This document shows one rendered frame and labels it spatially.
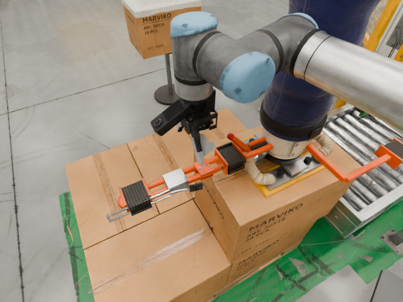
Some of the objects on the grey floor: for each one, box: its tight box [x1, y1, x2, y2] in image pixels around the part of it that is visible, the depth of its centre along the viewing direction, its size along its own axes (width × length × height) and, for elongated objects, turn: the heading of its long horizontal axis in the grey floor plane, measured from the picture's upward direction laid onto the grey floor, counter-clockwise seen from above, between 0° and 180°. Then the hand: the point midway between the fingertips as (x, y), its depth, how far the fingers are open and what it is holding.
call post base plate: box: [379, 228, 403, 255], centre depth 178 cm, size 15×15×3 cm
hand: (188, 148), depth 74 cm, fingers open, 14 cm apart
